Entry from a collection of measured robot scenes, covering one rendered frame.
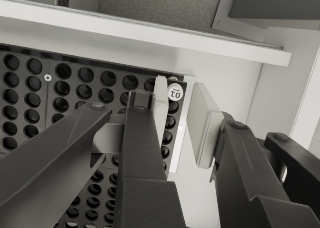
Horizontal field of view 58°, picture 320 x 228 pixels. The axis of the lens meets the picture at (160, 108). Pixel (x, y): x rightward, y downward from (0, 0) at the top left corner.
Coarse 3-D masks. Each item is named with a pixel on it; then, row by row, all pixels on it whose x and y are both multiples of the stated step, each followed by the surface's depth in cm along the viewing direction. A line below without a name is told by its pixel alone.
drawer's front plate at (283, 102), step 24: (288, 48) 24; (312, 48) 21; (264, 72) 29; (288, 72) 24; (312, 72) 20; (264, 96) 28; (288, 96) 23; (312, 96) 21; (264, 120) 27; (288, 120) 22; (312, 120) 21
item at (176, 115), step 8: (168, 80) 23; (176, 80) 24; (184, 88) 23; (184, 96) 24; (168, 112) 24; (176, 112) 24; (176, 120) 24; (168, 128) 25; (176, 128) 24; (168, 144) 25; (168, 152) 25; (168, 160) 25; (168, 168) 26
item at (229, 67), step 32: (0, 0) 22; (32, 0) 26; (0, 32) 28; (32, 32) 28; (64, 32) 28; (96, 32) 23; (128, 32) 23; (160, 32) 23; (192, 32) 25; (128, 64) 29; (160, 64) 29; (192, 64) 29; (224, 64) 29; (256, 64) 29; (288, 64) 24; (224, 96) 30; (192, 160) 33; (192, 192) 34; (192, 224) 35
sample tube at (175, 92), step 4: (172, 76) 26; (172, 84) 23; (176, 84) 23; (168, 88) 23; (172, 88) 22; (176, 88) 22; (180, 88) 22; (168, 92) 22; (172, 92) 22; (176, 92) 22; (180, 92) 22; (168, 96) 22; (172, 96) 22; (176, 96) 22; (180, 96) 22
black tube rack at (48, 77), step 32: (0, 64) 23; (32, 64) 26; (64, 64) 26; (96, 64) 26; (0, 96) 24; (32, 96) 27; (64, 96) 24; (96, 96) 24; (0, 128) 24; (32, 128) 28; (96, 192) 27; (64, 224) 27; (96, 224) 27
